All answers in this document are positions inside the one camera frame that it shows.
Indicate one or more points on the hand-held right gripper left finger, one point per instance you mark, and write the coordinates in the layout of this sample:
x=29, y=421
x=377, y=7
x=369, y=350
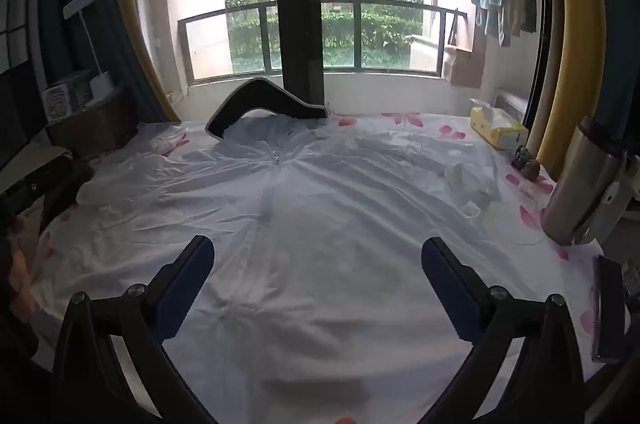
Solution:
x=185, y=279

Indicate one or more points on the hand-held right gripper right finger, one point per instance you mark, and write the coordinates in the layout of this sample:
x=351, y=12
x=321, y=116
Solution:
x=450, y=284

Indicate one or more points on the white zip jacket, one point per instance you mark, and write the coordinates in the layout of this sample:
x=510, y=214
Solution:
x=310, y=214

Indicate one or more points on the dark cloth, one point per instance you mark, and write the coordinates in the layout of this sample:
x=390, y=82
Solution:
x=70, y=194

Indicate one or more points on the small white cloth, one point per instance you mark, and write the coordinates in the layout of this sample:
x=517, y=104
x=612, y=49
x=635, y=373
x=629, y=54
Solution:
x=470, y=186

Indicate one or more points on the brown cardboard box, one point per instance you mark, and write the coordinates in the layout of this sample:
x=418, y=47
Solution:
x=95, y=124

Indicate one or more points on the printed white box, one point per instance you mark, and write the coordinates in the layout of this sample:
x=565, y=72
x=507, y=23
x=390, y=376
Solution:
x=65, y=97

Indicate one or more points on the small dark figurine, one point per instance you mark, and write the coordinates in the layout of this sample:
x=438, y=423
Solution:
x=525, y=164

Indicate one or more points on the black smartphone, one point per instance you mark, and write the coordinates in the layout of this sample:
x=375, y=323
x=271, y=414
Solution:
x=607, y=309

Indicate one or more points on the yellow tissue box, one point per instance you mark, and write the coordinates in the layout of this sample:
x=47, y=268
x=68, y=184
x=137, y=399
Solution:
x=500, y=132

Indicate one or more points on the steel flask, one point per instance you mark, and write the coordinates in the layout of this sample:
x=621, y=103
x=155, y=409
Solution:
x=580, y=184

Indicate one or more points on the white pink floral bedsheet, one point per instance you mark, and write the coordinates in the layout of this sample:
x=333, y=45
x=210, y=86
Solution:
x=425, y=120

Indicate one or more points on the white appliance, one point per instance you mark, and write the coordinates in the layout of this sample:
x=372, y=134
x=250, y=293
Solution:
x=512, y=104

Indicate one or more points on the yellow curtain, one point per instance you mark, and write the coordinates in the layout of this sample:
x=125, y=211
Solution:
x=125, y=4
x=570, y=29

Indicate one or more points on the black balcony railing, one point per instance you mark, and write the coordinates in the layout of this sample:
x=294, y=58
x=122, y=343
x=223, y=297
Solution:
x=357, y=34

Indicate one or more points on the black window frame post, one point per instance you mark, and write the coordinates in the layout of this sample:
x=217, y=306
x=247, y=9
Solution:
x=297, y=4

